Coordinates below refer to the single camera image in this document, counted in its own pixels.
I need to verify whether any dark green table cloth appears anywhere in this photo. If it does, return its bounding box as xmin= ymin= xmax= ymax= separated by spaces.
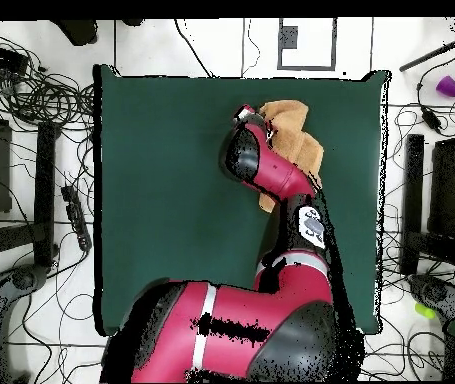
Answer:
xmin=92 ymin=64 xmax=390 ymax=337

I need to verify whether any black power adapter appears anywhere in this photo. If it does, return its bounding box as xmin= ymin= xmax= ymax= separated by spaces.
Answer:
xmin=420 ymin=106 xmax=445 ymax=136

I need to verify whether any black tripod pole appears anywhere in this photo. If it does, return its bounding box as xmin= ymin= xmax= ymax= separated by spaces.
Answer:
xmin=398 ymin=17 xmax=455 ymax=73

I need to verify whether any black upright bar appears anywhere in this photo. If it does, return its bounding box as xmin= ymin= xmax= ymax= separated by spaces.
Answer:
xmin=33 ymin=121 xmax=59 ymax=268
xmin=404 ymin=133 xmax=426 ymax=277

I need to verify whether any purple cup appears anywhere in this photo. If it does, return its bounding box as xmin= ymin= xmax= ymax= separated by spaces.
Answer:
xmin=435 ymin=75 xmax=455 ymax=99

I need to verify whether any black cable tangle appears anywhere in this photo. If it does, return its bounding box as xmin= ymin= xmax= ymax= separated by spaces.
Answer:
xmin=0 ymin=23 xmax=96 ymax=133

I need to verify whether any dark grey stand foot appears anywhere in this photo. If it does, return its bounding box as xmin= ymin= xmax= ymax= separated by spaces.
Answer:
xmin=0 ymin=263 xmax=49 ymax=383
xmin=408 ymin=273 xmax=455 ymax=325

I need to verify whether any orange terry towel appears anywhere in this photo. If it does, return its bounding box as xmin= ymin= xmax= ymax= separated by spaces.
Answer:
xmin=257 ymin=99 xmax=325 ymax=214

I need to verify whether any black power strip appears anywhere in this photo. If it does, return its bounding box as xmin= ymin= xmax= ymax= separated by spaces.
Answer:
xmin=60 ymin=185 xmax=93 ymax=253

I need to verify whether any dark rounded object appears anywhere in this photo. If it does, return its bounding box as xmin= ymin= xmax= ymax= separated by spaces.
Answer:
xmin=50 ymin=19 xmax=99 ymax=46

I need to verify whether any dark grey square patch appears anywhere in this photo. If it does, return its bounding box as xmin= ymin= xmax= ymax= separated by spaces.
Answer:
xmin=280 ymin=25 xmax=299 ymax=50

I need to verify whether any yellow-green small object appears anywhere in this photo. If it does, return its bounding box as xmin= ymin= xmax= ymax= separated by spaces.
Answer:
xmin=414 ymin=301 xmax=439 ymax=320

